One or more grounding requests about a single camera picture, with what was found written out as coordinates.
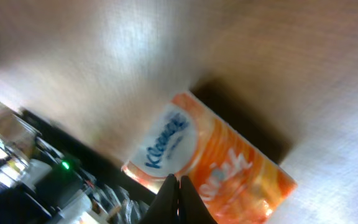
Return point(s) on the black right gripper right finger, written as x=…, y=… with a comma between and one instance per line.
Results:
x=191, y=208

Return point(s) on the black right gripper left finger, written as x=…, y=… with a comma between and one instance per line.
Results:
x=164, y=208

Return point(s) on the orange small box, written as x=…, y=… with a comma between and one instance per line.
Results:
x=235, y=180

